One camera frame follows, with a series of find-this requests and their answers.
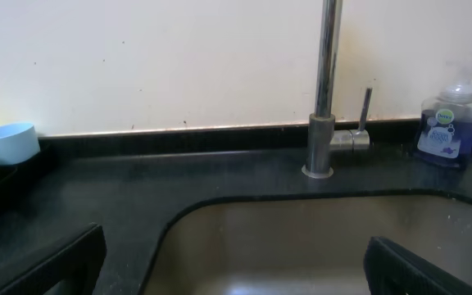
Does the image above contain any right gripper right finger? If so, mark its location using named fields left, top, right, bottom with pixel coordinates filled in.
left=362, top=236, right=472, bottom=295

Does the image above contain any blue cup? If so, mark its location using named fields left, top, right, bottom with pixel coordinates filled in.
left=0, top=121, right=42, bottom=166

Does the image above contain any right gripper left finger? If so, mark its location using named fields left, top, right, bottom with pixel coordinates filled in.
left=0, top=223, right=108, bottom=295

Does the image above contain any steel tap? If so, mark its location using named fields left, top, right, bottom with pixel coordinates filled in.
left=301, top=0, right=374, bottom=179

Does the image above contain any blue soap bottle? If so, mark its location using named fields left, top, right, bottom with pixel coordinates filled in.
left=414, top=61, right=472, bottom=170

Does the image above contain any steel sink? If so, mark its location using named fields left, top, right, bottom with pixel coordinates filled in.
left=139, top=188, right=472, bottom=295

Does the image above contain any black tray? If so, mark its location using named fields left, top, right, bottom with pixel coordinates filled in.
left=0, top=138, right=56, bottom=222

